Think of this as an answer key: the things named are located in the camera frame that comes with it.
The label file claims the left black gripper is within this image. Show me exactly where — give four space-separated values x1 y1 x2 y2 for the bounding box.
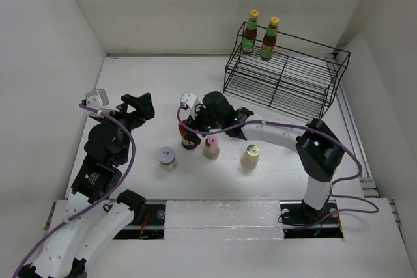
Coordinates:
97 92 154 163

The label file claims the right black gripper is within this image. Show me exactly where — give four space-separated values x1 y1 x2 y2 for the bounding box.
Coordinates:
182 103 224 144

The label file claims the red lid dark jar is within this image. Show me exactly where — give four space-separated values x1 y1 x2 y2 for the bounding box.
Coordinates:
178 124 201 150

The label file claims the green label sauce bottle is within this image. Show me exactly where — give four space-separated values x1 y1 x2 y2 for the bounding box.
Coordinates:
241 10 259 55

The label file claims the red green sauce bottle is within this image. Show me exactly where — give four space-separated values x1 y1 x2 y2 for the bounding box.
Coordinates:
260 16 280 61

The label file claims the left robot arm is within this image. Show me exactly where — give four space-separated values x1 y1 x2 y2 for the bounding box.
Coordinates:
13 89 155 277

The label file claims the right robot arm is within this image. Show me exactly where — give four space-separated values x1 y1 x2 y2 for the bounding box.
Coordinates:
179 91 344 227

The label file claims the pink cap spice shaker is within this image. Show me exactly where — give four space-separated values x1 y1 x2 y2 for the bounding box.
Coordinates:
203 135 220 160

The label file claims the white lid glass jar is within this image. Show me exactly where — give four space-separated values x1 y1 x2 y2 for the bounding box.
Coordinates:
158 146 177 171

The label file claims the yellow cap spice shaker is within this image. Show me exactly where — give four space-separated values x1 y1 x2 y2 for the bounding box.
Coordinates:
241 144 260 169

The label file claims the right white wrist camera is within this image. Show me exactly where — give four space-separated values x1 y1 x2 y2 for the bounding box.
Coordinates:
180 92 200 119

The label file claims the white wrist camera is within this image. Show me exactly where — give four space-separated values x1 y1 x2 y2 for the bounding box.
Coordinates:
84 89 109 113
180 92 200 119

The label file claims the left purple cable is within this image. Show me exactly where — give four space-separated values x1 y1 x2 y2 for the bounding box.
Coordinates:
11 104 137 278

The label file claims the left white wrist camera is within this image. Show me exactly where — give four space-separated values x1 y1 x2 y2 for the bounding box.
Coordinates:
84 89 109 113

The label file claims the black wire rack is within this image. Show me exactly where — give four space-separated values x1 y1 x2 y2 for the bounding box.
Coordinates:
223 23 351 120

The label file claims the black mounting rail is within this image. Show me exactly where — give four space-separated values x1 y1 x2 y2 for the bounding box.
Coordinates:
115 200 344 241

